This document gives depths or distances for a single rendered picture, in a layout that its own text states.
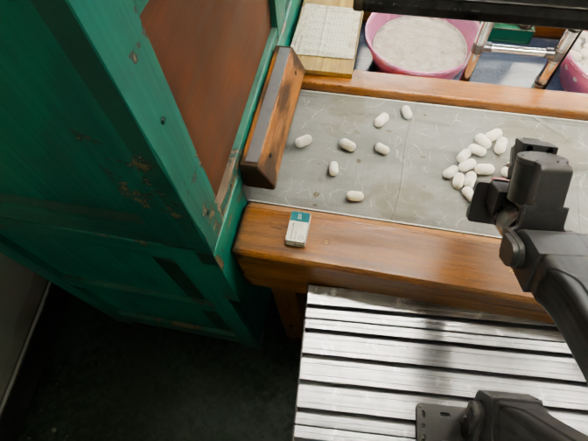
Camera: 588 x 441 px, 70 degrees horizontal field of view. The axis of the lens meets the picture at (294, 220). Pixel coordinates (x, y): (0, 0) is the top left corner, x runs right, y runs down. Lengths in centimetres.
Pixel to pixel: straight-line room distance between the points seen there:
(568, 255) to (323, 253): 38
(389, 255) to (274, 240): 20
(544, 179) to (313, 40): 65
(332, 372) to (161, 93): 54
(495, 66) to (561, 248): 74
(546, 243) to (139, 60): 46
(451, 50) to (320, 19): 31
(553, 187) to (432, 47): 63
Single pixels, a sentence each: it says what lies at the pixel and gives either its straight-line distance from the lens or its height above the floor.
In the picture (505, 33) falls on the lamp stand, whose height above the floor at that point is 70.
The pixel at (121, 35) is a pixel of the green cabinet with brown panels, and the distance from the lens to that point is 40.
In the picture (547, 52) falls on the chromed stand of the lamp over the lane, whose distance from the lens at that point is 101.
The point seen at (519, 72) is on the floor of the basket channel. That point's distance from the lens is 122.
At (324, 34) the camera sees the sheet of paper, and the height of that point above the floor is 78.
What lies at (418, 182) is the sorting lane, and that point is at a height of 74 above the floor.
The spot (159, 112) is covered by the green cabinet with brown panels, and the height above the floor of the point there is 113.
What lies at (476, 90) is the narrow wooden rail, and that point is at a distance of 101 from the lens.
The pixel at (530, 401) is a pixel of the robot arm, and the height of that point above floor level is 83.
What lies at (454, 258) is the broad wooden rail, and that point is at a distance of 77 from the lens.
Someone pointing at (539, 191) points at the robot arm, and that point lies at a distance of 58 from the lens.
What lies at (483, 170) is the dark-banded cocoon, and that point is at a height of 76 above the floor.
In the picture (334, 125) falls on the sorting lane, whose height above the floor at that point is 74.
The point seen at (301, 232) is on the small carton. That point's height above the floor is 78.
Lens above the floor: 145
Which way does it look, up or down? 63 degrees down
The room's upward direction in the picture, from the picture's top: 7 degrees counter-clockwise
